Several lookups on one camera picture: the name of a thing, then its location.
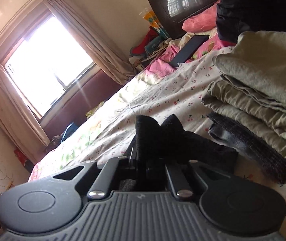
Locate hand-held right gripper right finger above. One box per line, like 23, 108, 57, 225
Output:
165, 160, 235, 199

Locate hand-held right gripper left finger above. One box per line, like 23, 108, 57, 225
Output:
49, 137, 137, 199

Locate black pants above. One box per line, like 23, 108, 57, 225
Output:
135, 114, 239, 174

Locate blue cloth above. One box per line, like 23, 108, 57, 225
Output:
60, 123, 76, 143

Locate dark patterned bag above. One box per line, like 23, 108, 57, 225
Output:
46, 135, 63, 152

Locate yellow printed cloth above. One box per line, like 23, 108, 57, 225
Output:
85, 100, 106, 118

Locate dark grey folded garment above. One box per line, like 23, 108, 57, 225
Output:
207, 112, 286, 185

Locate cherry print bed sheet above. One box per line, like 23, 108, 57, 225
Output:
28, 29, 286, 241

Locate red bag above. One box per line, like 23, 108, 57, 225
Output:
14, 148, 34, 173

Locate white basket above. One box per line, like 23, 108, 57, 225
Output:
133, 58, 146, 71

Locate beige curtain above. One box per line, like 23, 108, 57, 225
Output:
44, 0, 137, 86
0, 58, 51, 165

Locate black flat tablet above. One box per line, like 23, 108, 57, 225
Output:
169, 35, 210, 68

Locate olive folded cloth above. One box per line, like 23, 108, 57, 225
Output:
200, 30, 286, 161

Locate window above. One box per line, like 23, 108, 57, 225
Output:
3, 13, 97, 117

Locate red garment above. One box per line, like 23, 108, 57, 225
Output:
133, 28, 160, 56

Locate teal garment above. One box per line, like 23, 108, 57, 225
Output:
144, 36, 165, 53

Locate pink pillow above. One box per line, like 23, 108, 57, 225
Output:
182, 0, 221, 33

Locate black garment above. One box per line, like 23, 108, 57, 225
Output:
215, 0, 286, 47

